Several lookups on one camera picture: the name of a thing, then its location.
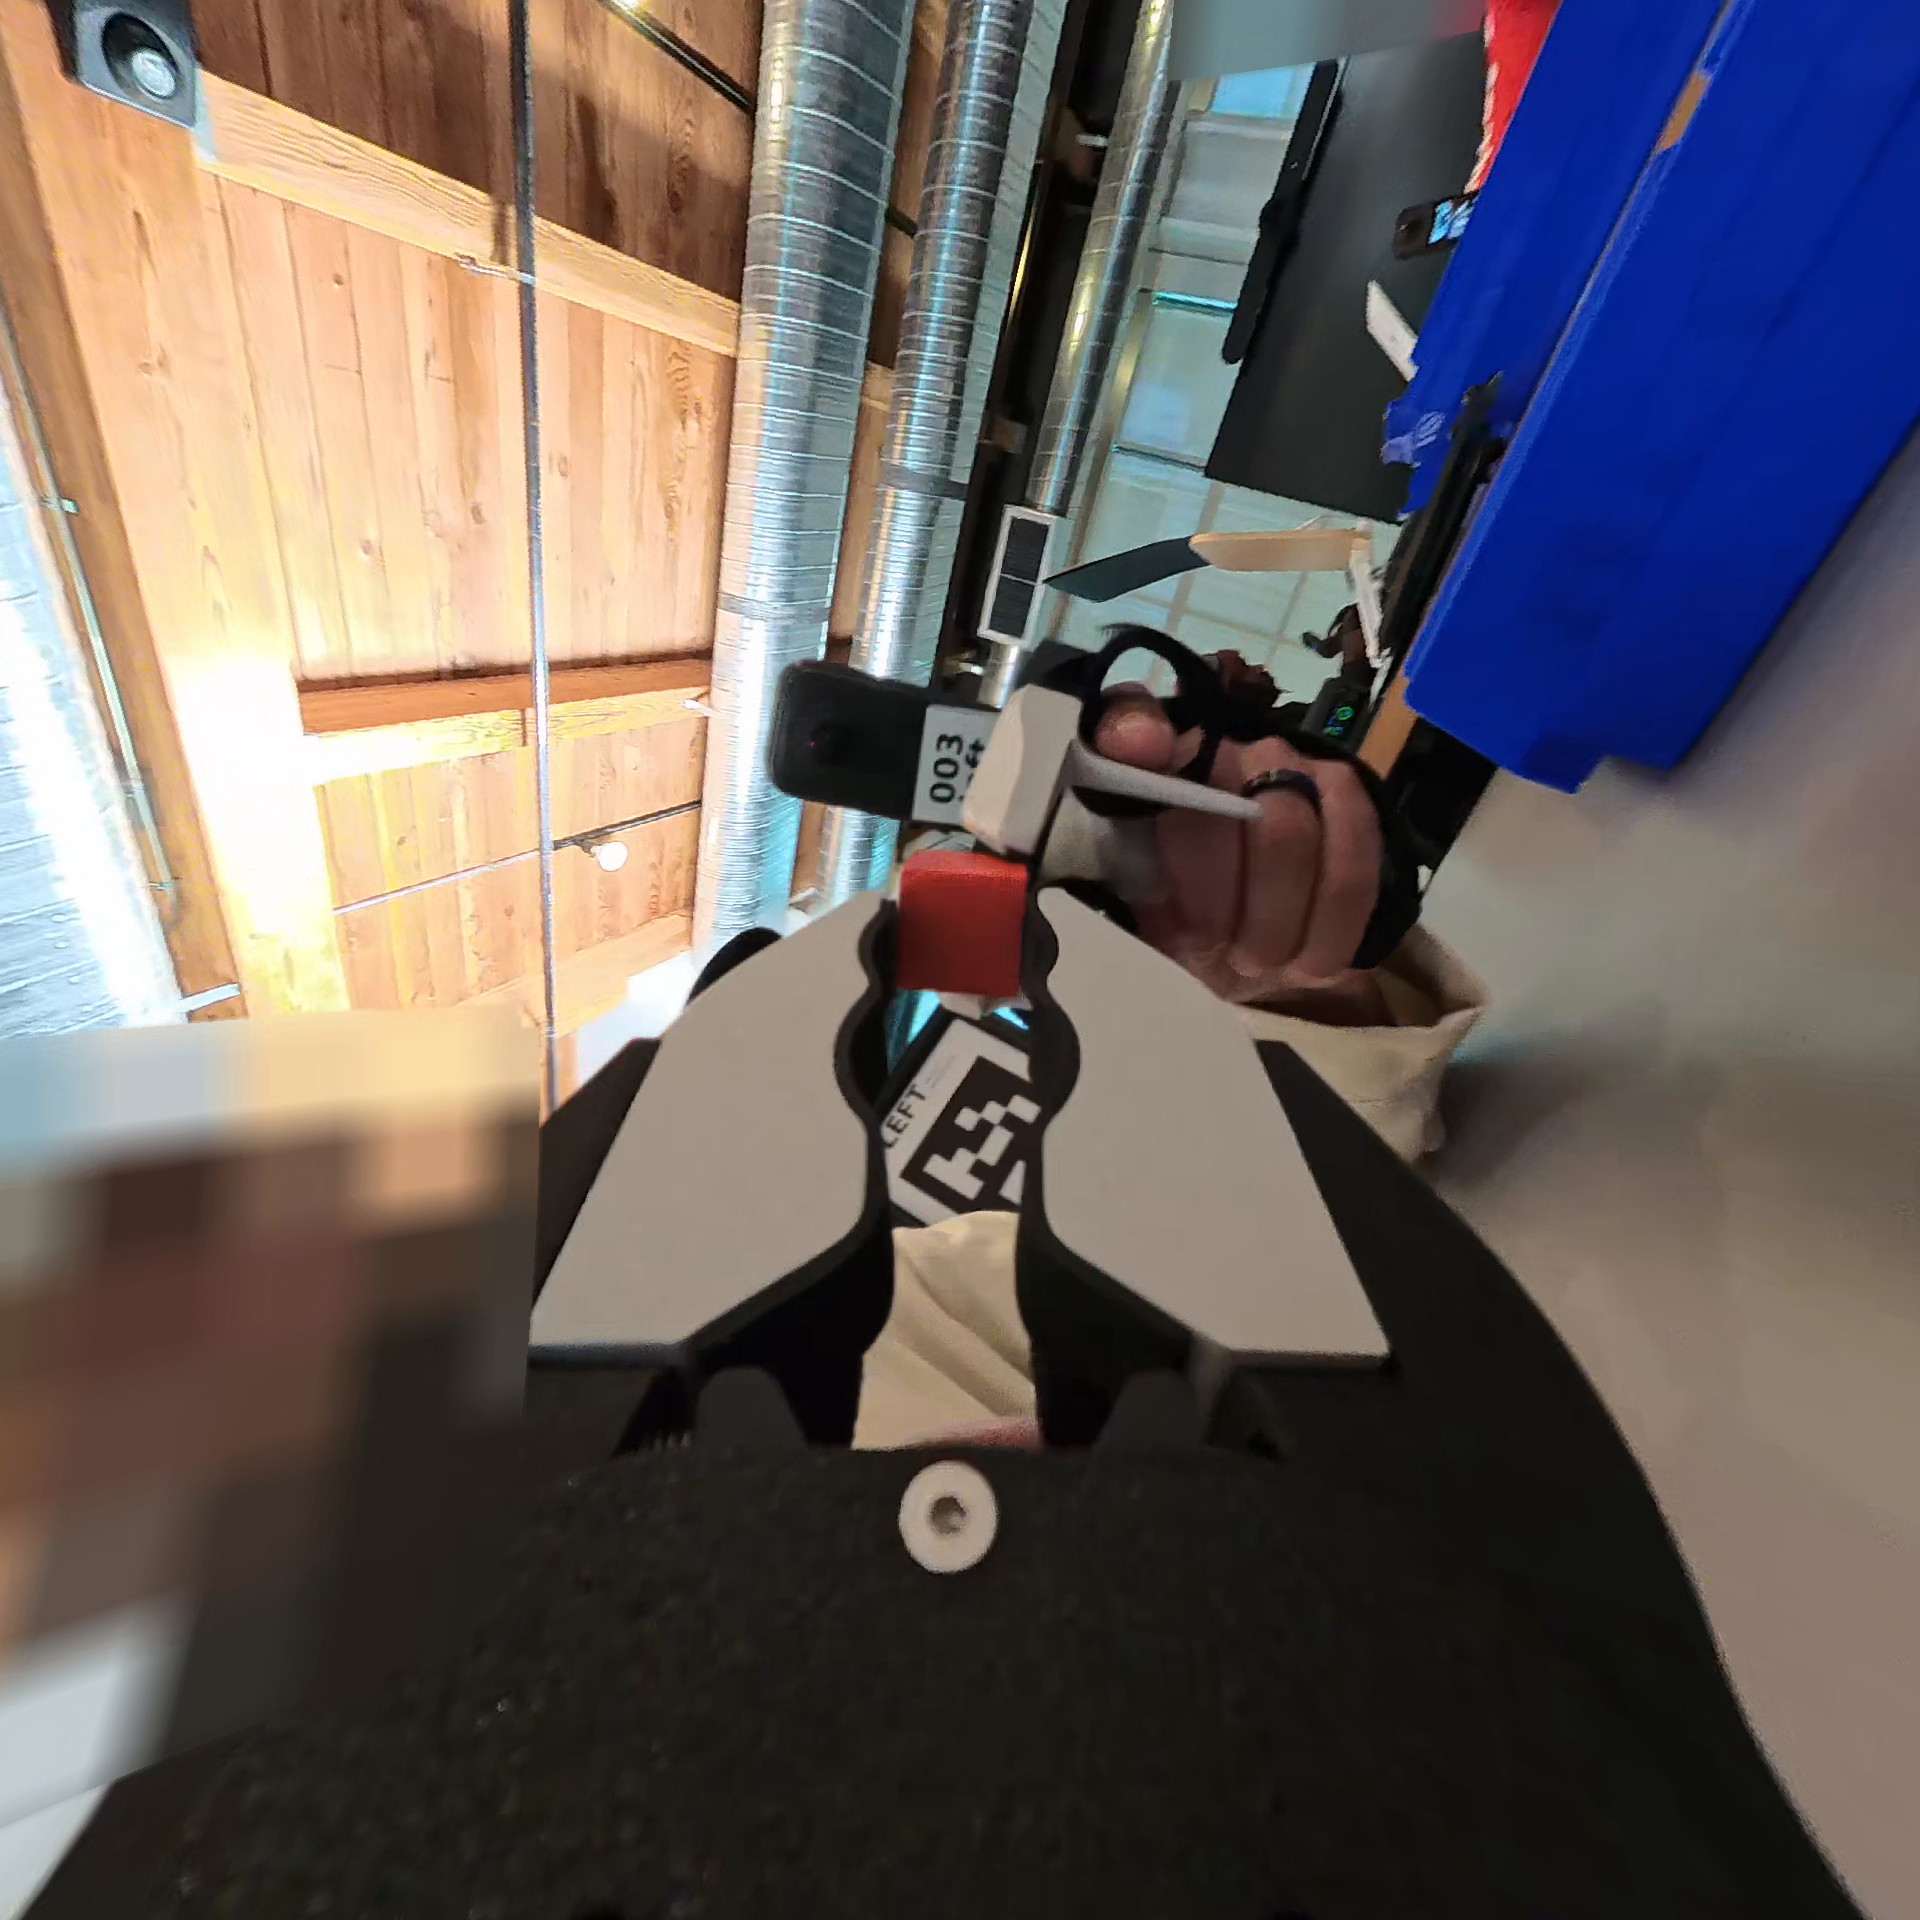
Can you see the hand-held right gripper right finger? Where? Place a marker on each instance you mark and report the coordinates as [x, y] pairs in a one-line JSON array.
[[1185, 1185]]

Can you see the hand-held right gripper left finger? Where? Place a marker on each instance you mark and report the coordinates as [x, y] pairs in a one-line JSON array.
[[722, 1185]]

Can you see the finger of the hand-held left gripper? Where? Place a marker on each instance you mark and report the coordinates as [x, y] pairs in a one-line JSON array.
[[1103, 851], [1019, 763]]

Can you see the red wooden cube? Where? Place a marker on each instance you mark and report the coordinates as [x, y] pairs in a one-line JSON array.
[[960, 923]]

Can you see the blue plastic bin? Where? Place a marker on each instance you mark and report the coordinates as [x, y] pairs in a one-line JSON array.
[[1724, 451], [1531, 223]]

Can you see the person's left forearm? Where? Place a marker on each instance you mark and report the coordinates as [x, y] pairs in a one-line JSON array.
[[1394, 1052]]

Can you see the person's left hand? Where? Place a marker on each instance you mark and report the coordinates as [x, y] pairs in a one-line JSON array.
[[1290, 899]]

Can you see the white air vent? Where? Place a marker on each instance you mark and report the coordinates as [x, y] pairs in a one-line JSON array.
[[1018, 570]]

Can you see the black framed marker sign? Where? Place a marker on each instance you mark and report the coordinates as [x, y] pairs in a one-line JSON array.
[[975, 1138]]

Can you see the ceiling spot light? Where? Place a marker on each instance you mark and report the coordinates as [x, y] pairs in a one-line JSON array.
[[607, 851]]

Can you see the thin metal conduit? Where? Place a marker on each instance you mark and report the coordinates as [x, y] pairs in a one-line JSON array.
[[534, 451]]

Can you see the black device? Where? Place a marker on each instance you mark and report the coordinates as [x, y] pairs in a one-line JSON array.
[[1447, 494]]

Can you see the white standing card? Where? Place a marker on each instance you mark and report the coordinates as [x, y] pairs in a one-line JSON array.
[[1391, 331]]

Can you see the black video bar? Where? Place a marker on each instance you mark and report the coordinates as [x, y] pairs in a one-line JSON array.
[[1275, 223]]

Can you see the black ceiling fixture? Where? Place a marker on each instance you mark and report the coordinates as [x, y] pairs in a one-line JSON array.
[[137, 60]]

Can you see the silver ceiling duct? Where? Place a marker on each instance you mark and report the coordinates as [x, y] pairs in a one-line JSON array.
[[1103, 302], [797, 451], [946, 302], [60, 824]]

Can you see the black wall screen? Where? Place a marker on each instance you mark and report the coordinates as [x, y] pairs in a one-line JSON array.
[[1321, 376]]

